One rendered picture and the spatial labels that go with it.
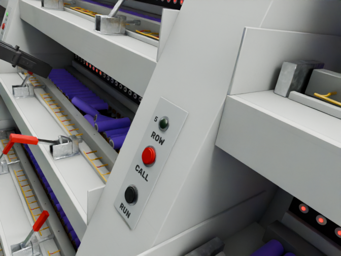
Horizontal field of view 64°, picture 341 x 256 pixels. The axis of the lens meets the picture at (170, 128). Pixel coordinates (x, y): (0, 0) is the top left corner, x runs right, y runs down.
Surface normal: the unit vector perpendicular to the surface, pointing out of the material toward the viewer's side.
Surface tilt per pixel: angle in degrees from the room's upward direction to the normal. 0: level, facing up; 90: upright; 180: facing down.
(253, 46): 90
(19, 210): 20
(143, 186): 90
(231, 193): 90
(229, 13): 90
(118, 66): 110
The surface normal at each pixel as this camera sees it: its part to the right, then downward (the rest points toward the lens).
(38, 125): 0.15, -0.89
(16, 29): 0.60, 0.42
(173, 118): -0.69, -0.16
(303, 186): -0.78, 0.16
